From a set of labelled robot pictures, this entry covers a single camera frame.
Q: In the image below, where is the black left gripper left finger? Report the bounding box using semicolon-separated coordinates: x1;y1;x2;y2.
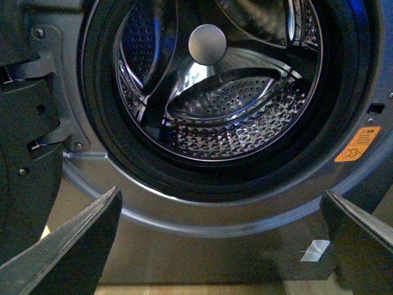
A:
1;186;123;294

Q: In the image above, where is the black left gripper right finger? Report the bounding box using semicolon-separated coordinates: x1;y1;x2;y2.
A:
321;190;392;294

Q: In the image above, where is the dark washing machine door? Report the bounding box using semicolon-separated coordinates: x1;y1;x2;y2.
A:
1;1;62;264

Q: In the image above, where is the grey front-load washing machine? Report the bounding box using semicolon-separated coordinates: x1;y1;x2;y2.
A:
18;0;393;285

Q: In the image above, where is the steel washing machine drum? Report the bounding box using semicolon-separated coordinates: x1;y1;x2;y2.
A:
114;1;324;162

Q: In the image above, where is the white tape piece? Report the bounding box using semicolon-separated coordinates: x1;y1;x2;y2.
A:
300;240;330;262

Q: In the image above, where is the orange warning sticker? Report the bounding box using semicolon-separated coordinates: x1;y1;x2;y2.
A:
334;126;381;162

